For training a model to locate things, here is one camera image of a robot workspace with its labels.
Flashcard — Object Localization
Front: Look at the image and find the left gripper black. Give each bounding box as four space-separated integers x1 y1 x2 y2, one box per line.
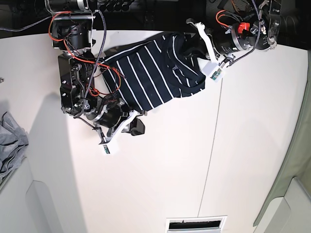
181 23 253 60

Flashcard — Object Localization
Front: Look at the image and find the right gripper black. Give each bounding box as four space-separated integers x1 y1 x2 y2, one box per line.
85 101 145 136

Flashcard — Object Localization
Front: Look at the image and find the navy white striped t-shirt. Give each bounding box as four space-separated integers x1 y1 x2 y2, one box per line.
100 33 206 111

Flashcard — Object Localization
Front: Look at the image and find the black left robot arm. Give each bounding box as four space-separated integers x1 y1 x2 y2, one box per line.
182 0 281 65

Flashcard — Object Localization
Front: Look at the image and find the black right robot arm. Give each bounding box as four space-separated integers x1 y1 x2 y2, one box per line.
45 0 145 137

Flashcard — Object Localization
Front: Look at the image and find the grey crumpled cloth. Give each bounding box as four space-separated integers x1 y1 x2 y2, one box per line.
0 112 29 182

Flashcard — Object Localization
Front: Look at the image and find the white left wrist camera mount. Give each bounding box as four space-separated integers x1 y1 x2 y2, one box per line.
186 18 235 82

